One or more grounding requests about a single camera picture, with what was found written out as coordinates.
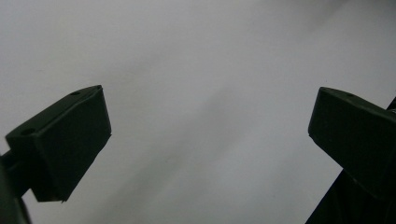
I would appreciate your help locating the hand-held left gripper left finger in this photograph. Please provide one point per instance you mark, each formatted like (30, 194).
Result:
(62, 146)

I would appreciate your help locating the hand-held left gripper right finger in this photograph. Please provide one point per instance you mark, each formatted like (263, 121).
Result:
(355, 146)

